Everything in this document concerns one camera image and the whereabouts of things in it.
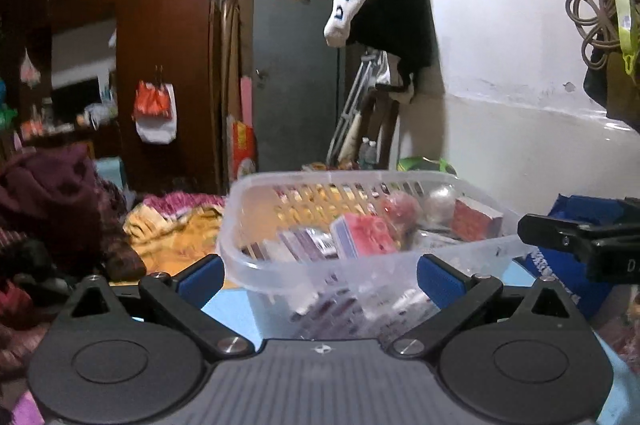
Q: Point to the dark hanging bag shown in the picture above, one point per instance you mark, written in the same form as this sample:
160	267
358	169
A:
615	90

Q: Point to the orange-red box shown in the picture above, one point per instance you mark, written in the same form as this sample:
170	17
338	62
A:
475	217

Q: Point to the blue printed bag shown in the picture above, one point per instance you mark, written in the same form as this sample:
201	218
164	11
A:
555	265

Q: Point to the black garment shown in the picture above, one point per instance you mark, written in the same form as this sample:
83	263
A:
400	25

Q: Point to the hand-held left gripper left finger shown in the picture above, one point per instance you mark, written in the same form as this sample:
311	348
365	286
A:
202	277

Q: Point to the clear plastic bottle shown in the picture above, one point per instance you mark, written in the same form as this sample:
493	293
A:
367	152

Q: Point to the brown wooden wardrobe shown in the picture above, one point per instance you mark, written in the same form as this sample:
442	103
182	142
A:
170	5

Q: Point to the white round object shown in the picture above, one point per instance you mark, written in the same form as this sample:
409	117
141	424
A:
440	200

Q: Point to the red and yellow packaging bag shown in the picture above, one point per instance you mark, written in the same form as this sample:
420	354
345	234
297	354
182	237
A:
242	150

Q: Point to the green bag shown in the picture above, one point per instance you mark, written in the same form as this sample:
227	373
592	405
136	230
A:
425	165

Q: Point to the dark purple packet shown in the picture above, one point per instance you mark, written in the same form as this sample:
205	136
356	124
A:
305	242

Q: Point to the small pink plastic bag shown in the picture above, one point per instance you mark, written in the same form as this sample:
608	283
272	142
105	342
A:
29	70

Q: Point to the white and grey garment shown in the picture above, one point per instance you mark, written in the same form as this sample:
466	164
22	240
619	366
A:
395	80

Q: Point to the row of small shelf items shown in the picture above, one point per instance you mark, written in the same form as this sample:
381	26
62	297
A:
60	120

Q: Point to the metal crutches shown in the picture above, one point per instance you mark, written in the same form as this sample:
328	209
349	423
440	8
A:
355	105

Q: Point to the light blue plastic stool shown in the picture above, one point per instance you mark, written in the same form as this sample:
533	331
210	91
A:
110	170

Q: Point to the grey door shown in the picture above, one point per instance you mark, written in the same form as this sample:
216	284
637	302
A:
295	80

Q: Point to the brown wooden chair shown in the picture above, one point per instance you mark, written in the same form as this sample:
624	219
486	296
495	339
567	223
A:
380	120

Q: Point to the maroon clothing pile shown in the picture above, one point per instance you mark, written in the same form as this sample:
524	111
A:
50	205

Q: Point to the white plastic basket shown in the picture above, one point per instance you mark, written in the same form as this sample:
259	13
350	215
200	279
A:
280	270

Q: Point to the pink-red box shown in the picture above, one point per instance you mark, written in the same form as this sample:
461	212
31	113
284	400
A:
360	235

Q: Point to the leaning wooden boards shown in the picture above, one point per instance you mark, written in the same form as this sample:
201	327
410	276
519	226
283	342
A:
232	55

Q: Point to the red round object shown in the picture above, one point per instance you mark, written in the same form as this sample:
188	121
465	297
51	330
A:
400	210

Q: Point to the pink board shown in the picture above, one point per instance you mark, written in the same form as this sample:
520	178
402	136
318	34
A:
246	100

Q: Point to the orange and white plastic bag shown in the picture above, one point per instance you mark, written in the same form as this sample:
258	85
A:
155	110

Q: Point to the orange patterned blanket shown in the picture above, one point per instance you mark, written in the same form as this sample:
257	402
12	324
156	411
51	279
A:
175	230

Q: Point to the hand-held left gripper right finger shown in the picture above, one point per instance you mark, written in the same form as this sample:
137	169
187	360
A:
440	277

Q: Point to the pile of colourful packets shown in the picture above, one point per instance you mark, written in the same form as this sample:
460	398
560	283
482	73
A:
330	166

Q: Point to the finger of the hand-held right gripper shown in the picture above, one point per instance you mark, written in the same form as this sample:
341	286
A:
545	230

